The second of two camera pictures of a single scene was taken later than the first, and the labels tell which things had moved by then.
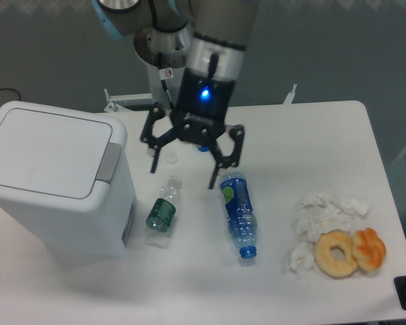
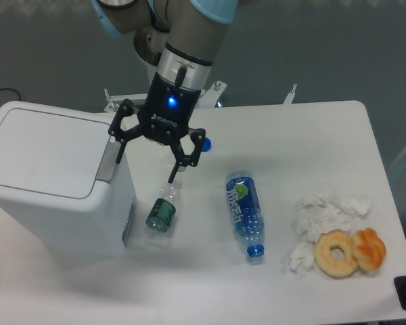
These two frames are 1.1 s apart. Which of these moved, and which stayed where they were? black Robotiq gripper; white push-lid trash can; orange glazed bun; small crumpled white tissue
Moved: black Robotiq gripper
Stayed: small crumpled white tissue; orange glazed bun; white push-lid trash can
